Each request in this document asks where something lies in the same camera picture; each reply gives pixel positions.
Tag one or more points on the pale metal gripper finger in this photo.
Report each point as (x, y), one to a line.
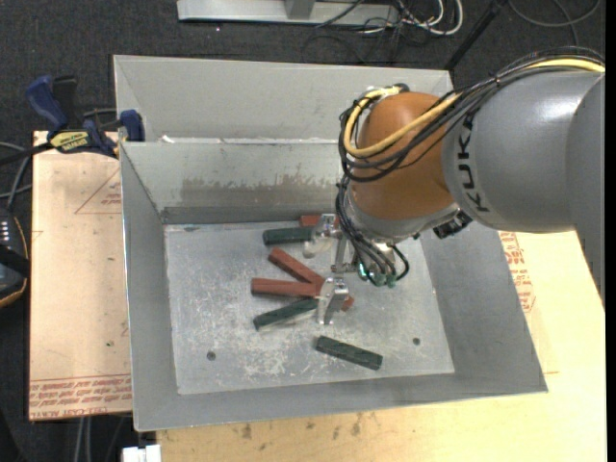
(326, 226)
(332, 299)

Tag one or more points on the red-brown flat block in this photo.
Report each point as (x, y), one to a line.
(279, 287)
(347, 303)
(308, 220)
(293, 265)

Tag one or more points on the dark green flat block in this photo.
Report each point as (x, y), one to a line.
(349, 351)
(286, 235)
(284, 313)

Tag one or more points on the grey metal bin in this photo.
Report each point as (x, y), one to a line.
(289, 354)

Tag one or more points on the brown cardboard board, red print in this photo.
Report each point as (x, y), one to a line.
(77, 282)

